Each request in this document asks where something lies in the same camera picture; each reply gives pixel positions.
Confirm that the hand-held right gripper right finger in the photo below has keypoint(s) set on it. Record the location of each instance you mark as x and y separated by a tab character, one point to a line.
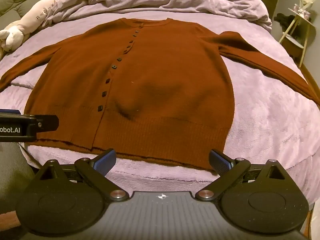
220	163

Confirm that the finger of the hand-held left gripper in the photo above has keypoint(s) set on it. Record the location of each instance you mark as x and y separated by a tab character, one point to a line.
48	123

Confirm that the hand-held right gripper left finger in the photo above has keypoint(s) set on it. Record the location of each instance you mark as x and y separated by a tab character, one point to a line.
104	162

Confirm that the brown buttoned cardigan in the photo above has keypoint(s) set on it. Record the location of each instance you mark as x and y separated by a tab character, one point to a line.
140	87

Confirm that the person's grey clothing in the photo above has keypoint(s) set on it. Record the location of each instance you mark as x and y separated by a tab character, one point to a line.
12	180

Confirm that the white plush toy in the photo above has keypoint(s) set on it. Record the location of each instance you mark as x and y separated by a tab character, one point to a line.
37	12

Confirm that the green quilted cushion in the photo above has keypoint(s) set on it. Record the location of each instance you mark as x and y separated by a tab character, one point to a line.
15	0

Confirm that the brown basket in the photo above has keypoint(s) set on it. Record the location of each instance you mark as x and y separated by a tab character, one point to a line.
293	45

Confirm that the black cloth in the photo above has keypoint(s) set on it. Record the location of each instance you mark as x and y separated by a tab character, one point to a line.
283	20

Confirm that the purple crumpled duvet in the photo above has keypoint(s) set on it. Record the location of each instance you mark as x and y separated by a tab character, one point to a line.
150	1

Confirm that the yellow-legged side table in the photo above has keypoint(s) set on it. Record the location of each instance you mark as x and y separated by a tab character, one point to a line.
301	22

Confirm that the wrapped flower bouquet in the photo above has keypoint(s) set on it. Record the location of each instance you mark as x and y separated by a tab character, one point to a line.
305	1

